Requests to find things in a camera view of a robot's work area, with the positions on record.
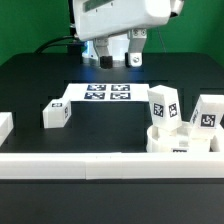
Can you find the white left barrier rail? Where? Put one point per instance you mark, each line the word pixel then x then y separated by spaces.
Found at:
pixel 6 125

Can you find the white front barrier rail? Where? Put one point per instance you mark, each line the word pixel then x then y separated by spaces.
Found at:
pixel 87 166

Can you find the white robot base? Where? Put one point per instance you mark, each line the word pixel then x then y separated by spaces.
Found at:
pixel 118 47

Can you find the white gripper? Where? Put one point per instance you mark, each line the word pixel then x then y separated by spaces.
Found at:
pixel 117 16

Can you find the white marker sheet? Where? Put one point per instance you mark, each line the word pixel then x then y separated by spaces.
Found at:
pixel 106 92

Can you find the white round stool seat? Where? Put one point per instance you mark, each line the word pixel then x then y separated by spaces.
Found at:
pixel 179 141

